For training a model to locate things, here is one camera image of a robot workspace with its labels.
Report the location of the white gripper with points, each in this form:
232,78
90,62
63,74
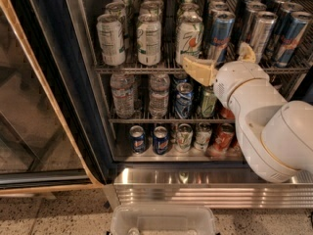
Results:
240,78

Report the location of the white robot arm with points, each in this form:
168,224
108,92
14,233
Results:
275,135

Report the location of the green soda can middle shelf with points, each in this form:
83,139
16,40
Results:
208,102

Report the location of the white 7up can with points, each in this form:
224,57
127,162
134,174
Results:
184,137
188,37

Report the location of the blue pepsi can middle shelf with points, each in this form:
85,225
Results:
183,100

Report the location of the red coca-cola can middle shelf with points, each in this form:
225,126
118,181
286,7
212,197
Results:
226,113

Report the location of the silver redbull can front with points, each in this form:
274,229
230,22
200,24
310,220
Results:
258,35

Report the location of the silver redbull can second row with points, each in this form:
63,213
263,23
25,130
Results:
252,8

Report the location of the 7up can second row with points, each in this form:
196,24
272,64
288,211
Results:
188,9

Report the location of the white green can bottom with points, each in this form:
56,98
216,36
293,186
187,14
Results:
203,135

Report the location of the left coca-cola can bottom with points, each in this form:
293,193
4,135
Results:
224,136

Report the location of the right redbull can second row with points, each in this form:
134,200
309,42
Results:
283,15

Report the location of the white 7up can bottom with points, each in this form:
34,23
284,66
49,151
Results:
184,137

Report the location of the white can second row middle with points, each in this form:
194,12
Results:
150,11

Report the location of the white can second row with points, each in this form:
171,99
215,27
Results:
119,9
150,11

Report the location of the pepsi can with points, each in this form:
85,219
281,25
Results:
160,140
137,139

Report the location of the stainless steel beverage fridge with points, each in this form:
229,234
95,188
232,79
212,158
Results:
179,179

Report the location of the left pepsi can bottom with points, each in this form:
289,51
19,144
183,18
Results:
137,139

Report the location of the white can second row left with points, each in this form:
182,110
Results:
119,9

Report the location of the white front-left soda can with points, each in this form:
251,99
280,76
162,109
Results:
110,34

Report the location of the open glass fridge door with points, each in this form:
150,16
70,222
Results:
51,130

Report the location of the water bottle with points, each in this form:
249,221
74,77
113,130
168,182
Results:
122,86
159,94

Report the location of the left water bottle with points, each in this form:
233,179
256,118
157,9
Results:
122,86

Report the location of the clear plastic bin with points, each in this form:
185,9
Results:
162,219

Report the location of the top wire shelf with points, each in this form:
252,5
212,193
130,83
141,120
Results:
298,65

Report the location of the wire shelf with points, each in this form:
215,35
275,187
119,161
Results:
145,117
298,65

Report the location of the middle wire shelf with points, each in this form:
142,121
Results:
145,117

